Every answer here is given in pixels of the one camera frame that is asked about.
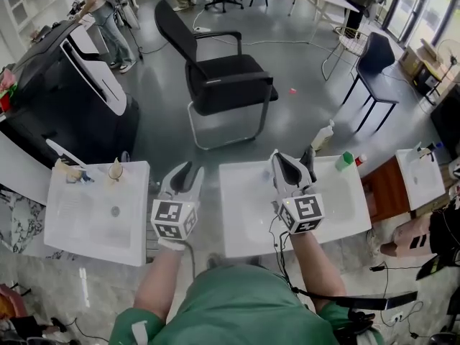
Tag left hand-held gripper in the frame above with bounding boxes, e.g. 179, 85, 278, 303
149, 160, 206, 242

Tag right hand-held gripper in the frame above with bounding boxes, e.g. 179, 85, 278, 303
270, 149, 326, 236

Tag person's right forearm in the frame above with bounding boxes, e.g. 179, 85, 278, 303
288, 231, 349, 313

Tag person's left forearm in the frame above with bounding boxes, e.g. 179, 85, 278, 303
133, 246, 183, 323

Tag person's left hand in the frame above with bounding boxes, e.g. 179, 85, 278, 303
157, 236, 188, 253

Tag black faucet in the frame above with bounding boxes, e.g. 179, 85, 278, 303
299, 145, 318, 183

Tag white pump dispenser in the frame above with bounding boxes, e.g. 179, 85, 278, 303
310, 119, 336, 152

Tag white rectangular sink basin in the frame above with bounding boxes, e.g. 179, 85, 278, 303
218, 154, 373, 259
43, 160, 152, 267

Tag green cup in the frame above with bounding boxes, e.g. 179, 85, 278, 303
334, 150, 355, 173

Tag brown wooden sink cabinet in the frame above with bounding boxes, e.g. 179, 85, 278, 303
360, 156, 418, 225

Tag black cantilever office chair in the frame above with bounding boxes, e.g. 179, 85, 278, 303
154, 0, 280, 152

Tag white curved faucet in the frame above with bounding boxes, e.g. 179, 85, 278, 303
45, 138, 88, 169

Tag dark blue side chair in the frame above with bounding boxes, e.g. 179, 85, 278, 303
341, 31, 401, 134

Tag small white sink basin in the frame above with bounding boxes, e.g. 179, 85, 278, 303
395, 148, 447, 212

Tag person's green clothing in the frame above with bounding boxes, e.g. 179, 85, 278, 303
107, 263, 386, 345

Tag black and white kiosk machine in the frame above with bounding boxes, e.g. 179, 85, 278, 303
0, 19, 141, 169

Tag cardboard boxes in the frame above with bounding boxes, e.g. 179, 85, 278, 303
397, 38, 443, 97

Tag black box cabinet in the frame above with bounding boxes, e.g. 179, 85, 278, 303
430, 84, 460, 151

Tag marble pattern panel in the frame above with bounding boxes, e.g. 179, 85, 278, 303
0, 188, 50, 255

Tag black standing fan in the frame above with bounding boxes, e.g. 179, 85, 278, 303
426, 38, 460, 106

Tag pink flowers in red pot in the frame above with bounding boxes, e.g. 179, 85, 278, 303
0, 68, 19, 114

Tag glass entrance doors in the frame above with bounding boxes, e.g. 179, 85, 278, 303
380, 0, 460, 50

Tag black equipment pile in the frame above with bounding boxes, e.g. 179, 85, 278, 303
0, 281, 73, 345

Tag white shelf cabinet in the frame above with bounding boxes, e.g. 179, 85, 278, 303
0, 0, 73, 47

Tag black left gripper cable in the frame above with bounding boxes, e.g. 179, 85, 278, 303
184, 242, 198, 279

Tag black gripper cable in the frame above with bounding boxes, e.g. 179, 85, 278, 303
184, 242, 198, 279
268, 211, 300, 295

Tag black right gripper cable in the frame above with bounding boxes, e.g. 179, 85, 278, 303
268, 211, 300, 295

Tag white wire chair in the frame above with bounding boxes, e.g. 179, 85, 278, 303
320, 24, 370, 83

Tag black harness strap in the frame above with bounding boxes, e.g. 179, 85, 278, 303
297, 287, 420, 313

